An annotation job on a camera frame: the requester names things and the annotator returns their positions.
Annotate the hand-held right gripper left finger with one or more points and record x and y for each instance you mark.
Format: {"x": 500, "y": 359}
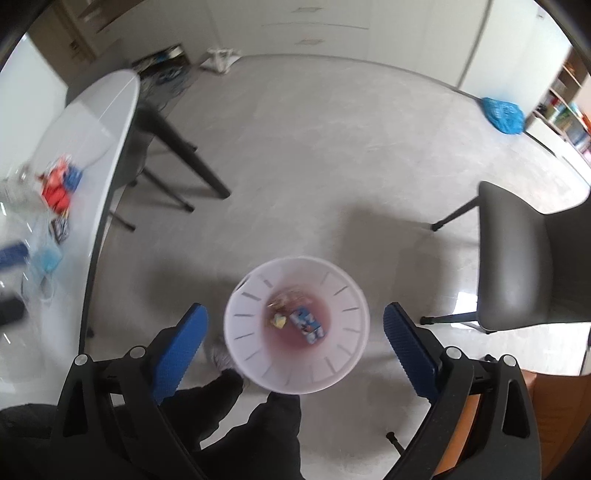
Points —
{"x": 178, "y": 353}

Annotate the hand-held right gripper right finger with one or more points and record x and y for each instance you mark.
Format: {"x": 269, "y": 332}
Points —
{"x": 408, "y": 353}

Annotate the white plastic trash bin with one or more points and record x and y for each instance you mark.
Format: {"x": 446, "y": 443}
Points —
{"x": 344, "y": 323}

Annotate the person's left sneaker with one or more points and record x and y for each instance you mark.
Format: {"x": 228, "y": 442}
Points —
{"x": 222, "y": 359}

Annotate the blue snack wrapper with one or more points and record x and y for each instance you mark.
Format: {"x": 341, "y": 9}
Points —
{"x": 307, "y": 326}

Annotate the yellow crumpled wrapper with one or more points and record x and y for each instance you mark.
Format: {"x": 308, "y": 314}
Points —
{"x": 278, "y": 320}

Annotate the pink crumpled wrapper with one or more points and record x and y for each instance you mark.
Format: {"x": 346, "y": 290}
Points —
{"x": 287, "y": 299}

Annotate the person's black trousers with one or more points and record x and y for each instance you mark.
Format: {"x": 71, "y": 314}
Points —
{"x": 270, "y": 438}

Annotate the grey padded chair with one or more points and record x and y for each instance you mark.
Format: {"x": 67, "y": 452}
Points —
{"x": 512, "y": 258}

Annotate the light blue packet on table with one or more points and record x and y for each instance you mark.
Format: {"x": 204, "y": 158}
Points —
{"x": 46, "y": 258}

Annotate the small dark packet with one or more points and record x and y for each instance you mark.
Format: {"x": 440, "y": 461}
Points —
{"x": 60, "y": 228}

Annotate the dark blue flat object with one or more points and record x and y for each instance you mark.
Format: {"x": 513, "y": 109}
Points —
{"x": 11, "y": 254}

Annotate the red snack packet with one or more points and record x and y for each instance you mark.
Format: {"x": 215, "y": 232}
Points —
{"x": 55, "y": 189}

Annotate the white oval table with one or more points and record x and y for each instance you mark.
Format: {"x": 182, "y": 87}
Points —
{"x": 92, "y": 138}

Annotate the blue plastic bag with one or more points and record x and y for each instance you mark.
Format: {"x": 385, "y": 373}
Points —
{"x": 503, "y": 115}

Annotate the wooden bookshelf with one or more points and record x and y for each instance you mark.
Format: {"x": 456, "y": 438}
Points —
{"x": 568, "y": 115}

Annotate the dark storage box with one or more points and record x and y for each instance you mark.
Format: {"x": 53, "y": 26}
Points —
{"x": 161, "y": 64}

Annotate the white tote bag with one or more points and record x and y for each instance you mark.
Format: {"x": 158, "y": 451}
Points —
{"x": 220, "y": 60}

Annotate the white built-in cabinet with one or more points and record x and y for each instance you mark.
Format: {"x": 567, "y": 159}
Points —
{"x": 346, "y": 27}

